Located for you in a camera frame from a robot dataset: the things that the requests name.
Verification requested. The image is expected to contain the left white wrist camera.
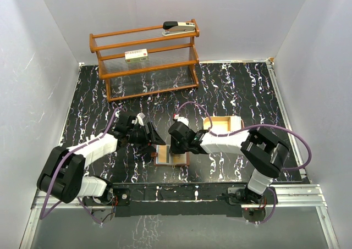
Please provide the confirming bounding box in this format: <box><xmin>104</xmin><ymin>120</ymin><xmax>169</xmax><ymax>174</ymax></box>
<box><xmin>135</xmin><ymin>113</ymin><xmax>145</xmax><ymax>126</ymax></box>

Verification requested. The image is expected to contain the wooden three-tier shelf rack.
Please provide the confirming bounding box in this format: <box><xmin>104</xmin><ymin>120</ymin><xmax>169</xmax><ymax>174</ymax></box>
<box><xmin>89</xmin><ymin>19</ymin><xmax>200</xmax><ymax>102</ymax></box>

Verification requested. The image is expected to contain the stack of cards in tray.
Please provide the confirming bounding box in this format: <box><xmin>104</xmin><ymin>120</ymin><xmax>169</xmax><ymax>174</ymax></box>
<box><xmin>230</xmin><ymin>115</ymin><xmax>243</xmax><ymax>131</ymax></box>

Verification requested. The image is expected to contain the orange credit card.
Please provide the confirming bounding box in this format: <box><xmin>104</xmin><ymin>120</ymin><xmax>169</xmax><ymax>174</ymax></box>
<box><xmin>172</xmin><ymin>154</ymin><xmax>188</xmax><ymax>165</ymax></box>

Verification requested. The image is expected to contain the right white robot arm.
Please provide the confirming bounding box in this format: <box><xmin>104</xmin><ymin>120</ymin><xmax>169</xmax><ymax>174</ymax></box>
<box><xmin>168</xmin><ymin>121</ymin><xmax>289</xmax><ymax>203</ymax></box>

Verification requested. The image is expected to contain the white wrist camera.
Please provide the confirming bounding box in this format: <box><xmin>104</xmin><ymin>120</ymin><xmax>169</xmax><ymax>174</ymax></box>
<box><xmin>174</xmin><ymin>114</ymin><xmax>189</xmax><ymax>126</ymax></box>
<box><xmin>135</xmin><ymin>113</ymin><xmax>145</xmax><ymax>126</ymax></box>

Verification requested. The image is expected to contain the white and red staples box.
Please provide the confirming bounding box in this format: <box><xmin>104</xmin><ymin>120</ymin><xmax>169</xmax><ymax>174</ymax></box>
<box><xmin>124</xmin><ymin>48</ymin><xmax>149</xmax><ymax>63</ymax></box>

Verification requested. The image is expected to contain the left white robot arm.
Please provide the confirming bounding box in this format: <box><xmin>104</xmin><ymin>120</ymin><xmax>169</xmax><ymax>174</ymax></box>
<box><xmin>37</xmin><ymin>113</ymin><xmax>165</xmax><ymax>204</ymax></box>

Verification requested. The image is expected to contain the black and beige stapler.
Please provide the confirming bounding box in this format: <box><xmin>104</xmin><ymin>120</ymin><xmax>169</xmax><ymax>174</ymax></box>
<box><xmin>162</xmin><ymin>21</ymin><xmax>196</xmax><ymax>36</ymax></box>

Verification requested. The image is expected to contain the brown leather card holder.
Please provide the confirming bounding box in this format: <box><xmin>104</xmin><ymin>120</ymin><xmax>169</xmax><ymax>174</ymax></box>
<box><xmin>151</xmin><ymin>145</ymin><xmax>190</xmax><ymax>166</ymax></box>

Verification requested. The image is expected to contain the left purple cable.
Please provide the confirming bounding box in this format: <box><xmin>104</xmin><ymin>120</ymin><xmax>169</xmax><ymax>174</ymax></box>
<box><xmin>40</xmin><ymin>107</ymin><xmax>123</xmax><ymax>225</ymax></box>

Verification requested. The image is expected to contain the beige oval tray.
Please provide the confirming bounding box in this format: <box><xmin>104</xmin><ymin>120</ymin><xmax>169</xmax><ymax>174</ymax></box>
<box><xmin>211</xmin><ymin>116</ymin><xmax>244</xmax><ymax>134</ymax></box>

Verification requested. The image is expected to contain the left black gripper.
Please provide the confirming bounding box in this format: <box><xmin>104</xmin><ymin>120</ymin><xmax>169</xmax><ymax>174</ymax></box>
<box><xmin>126</xmin><ymin>122</ymin><xmax>165</xmax><ymax>153</ymax></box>

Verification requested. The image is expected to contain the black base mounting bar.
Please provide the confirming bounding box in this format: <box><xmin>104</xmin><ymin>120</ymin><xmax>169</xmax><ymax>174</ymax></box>
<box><xmin>112</xmin><ymin>182</ymin><xmax>277</xmax><ymax>220</ymax></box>

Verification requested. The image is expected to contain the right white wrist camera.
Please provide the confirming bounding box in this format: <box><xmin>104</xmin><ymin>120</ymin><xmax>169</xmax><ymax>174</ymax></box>
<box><xmin>174</xmin><ymin>114</ymin><xmax>189</xmax><ymax>126</ymax></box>

